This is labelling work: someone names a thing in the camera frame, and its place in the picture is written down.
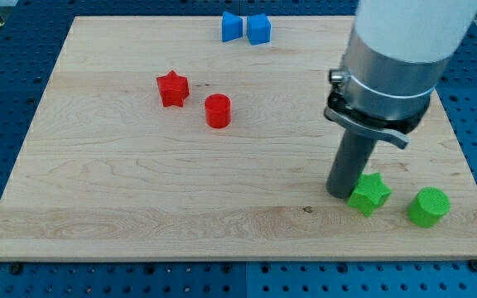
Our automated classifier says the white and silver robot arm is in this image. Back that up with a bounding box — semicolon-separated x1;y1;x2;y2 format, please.
325;0;477;149

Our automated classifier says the red cylinder block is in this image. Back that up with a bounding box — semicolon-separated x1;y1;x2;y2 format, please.
205;94;231;128

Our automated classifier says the red star block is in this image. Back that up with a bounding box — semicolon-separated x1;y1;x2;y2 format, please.
157;70;190;107

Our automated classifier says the grey cylindrical pointer tool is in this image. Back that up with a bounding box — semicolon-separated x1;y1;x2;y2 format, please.
325;130;376;199

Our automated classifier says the blue cube block right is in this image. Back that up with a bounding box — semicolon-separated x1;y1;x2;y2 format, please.
246;13;271;46

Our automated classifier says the blue wedge block left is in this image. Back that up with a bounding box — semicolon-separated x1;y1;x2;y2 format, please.
221;12;243;42

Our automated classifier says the green star block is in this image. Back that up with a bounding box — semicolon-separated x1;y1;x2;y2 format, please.
347;172;392;217

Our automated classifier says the green cylinder block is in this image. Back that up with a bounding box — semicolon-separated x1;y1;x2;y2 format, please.
407;187;451;228

